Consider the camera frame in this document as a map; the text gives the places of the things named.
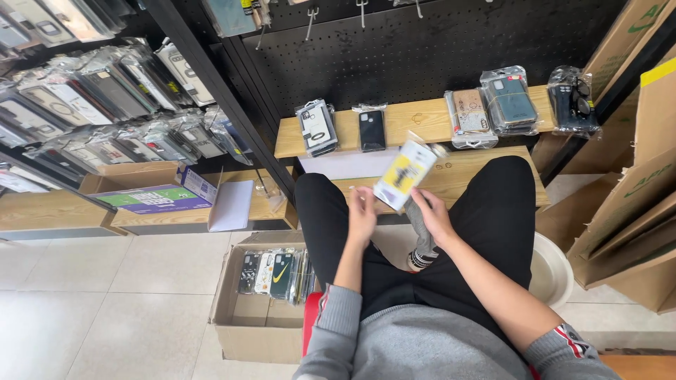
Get yellow white phone case packet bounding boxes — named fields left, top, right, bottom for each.
left=373, top=138, right=449, bottom=212

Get clear plastic bag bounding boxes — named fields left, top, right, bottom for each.
left=252, top=176, right=287, bottom=213

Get orange wooden board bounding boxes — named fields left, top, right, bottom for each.
left=599, top=354, right=676, bottom=380

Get person's black trousers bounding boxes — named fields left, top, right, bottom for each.
left=294, top=155, right=537, bottom=349

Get person's right hand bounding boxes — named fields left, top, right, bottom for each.
left=409, top=187, right=459, bottom=249

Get person's grey sock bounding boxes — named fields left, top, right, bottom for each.
left=403, top=198, right=440, bottom=273

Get white paper sheet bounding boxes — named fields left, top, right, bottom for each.
left=298, top=147, right=402, bottom=181

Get open cardboard box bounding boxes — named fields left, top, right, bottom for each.
left=209, top=230, right=319, bottom=365

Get red stool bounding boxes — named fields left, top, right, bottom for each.
left=301, top=291, right=324, bottom=358

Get black metal rack post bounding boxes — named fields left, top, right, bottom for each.
left=142, top=0, right=298, bottom=204

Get person's left hand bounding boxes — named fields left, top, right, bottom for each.
left=346, top=186, right=384, bottom=247

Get wooden base cabinet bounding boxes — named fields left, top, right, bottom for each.
left=0, top=161, right=300, bottom=241

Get purple green carton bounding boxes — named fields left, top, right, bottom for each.
left=87, top=166, right=219, bottom=215

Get dark navy phone case packet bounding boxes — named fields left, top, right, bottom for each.
left=546, top=65, right=602, bottom=139

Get rack of hanging phone cases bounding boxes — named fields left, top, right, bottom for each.
left=0, top=0, right=254, bottom=194

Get teal hanging phone case packet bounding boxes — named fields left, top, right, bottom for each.
left=202, top=0, right=258, bottom=39

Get white card sheet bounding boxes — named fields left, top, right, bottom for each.
left=207, top=178, right=255, bottom=233

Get stack of flat cardboard cartons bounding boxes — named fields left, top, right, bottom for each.
left=530, top=0, right=676, bottom=315

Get black pegboard panel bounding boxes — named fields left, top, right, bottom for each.
left=239, top=0, right=630, bottom=118

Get beige patterned phone case packet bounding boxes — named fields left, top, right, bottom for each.
left=444, top=88, right=499, bottom=150

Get white plastic basin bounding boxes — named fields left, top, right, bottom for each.
left=528, top=231, right=575, bottom=310

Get row of packed phone cases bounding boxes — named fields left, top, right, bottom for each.
left=236, top=247, right=318, bottom=307

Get long wooden shelf board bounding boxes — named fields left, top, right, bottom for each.
left=274, top=84, right=556, bottom=159

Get black phone case packet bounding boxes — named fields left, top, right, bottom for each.
left=352, top=103, right=388, bottom=154

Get grey-blue phone case bundle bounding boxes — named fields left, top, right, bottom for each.
left=480, top=65, right=540, bottom=137

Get person's grey sweater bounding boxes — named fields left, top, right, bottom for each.
left=292, top=284, right=624, bottom=380

